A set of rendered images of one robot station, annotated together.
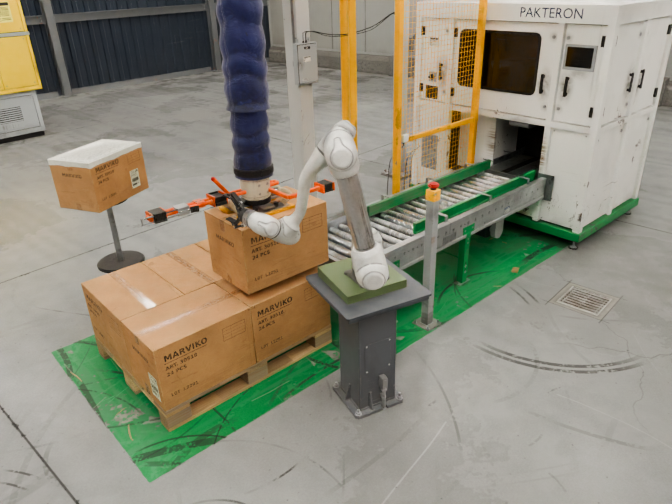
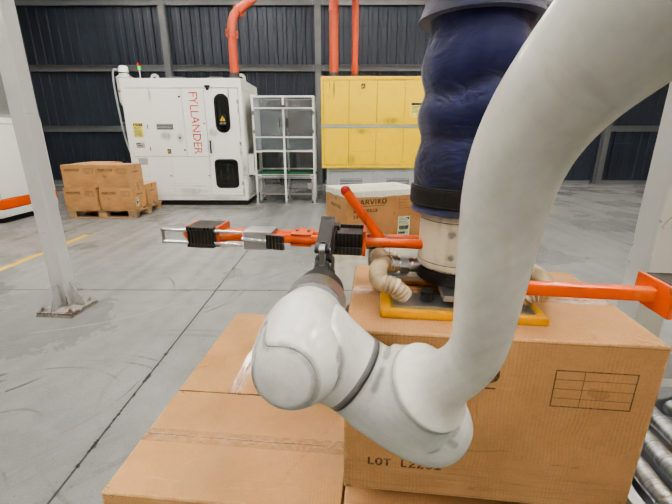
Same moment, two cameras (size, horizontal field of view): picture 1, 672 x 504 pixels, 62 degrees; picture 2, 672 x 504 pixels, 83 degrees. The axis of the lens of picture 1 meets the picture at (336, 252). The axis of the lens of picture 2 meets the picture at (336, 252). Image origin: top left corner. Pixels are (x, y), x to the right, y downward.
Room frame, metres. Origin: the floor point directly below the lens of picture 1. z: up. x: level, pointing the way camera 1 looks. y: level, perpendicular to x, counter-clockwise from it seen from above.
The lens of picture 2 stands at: (2.26, 0.02, 1.39)
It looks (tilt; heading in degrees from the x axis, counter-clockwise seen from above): 17 degrees down; 47
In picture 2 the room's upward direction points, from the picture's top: straight up
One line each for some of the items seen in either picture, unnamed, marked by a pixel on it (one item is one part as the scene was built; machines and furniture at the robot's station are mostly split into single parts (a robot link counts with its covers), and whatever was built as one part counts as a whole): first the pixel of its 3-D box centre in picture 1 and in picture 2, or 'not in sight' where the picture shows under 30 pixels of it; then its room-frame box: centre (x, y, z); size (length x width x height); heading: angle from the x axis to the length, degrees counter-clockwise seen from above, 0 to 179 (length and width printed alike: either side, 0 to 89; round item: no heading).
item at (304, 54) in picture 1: (305, 63); not in sight; (4.49, 0.18, 1.62); 0.20 x 0.05 x 0.30; 131
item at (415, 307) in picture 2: (266, 209); (459, 301); (2.97, 0.39, 1.04); 0.34 x 0.10 x 0.05; 130
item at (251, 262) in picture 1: (268, 236); (467, 368); (3.08, 0.40, 0.82); 0.60 x 0.40 x 0.40; 131
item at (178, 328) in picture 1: (209, 304); (351, 427); (3.10, 0.83, 0.34); 1.20 x 1.00 x 0.40; 131
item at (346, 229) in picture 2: (217, 198); (348, 239); (2.88, 0.64, 1.15); 0.10 x 0.08 x 0.06; 40
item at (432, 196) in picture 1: (429, 260); not in sight; (3.31, -0.62, 0.50); 0.07 x 0.07 x 1.00; 41
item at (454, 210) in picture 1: (484, 199); not in sight; (4.12, -1.18, 0.60); 1.60 x 0.10 x 0.09; 131
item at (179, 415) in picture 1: (214, 338); not in sight; (3.10, 0.83, 0.07); 1.20 x 1.00 x 0.14; 131
